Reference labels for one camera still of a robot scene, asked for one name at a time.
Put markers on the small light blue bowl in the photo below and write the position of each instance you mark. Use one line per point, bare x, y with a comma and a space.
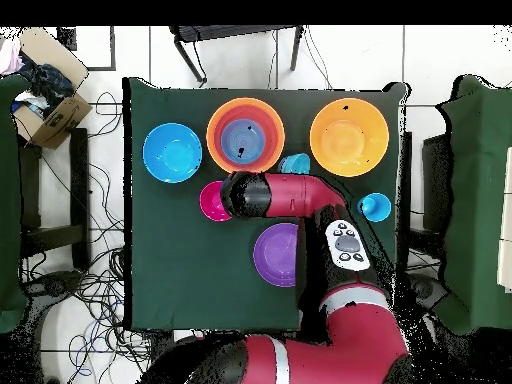
294, 164

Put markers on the red-orange bowl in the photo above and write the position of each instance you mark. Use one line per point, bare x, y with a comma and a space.
272, 128

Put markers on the dark green tablecloth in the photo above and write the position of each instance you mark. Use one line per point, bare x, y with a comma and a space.
176, 264

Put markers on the large orange bowl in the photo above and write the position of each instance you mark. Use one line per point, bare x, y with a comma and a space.
352, 136
210, 132

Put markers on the pink bowl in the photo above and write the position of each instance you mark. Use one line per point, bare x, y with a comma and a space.
212, 202

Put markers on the large blue bowl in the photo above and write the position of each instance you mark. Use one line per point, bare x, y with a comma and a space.
172, 152

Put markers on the blue cup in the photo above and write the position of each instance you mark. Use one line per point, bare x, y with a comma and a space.
374, 206

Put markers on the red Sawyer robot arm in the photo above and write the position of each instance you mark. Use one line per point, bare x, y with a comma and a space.
352, 336

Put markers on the purple bowl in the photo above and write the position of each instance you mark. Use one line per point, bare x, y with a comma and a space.
276, 256

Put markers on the beige board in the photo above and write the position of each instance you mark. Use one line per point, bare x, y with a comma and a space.
506, 240

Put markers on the black metal stand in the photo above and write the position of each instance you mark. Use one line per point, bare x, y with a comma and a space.
232, 32

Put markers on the green cloth covered table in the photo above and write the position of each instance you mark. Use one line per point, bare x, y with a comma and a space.
8, 240
480, 200

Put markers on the black bench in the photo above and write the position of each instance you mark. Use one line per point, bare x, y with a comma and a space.
78, 200

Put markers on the cardboard box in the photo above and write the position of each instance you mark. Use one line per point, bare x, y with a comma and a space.
60, 120

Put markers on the medium blue bowl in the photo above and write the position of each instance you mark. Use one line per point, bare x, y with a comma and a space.
242, 138

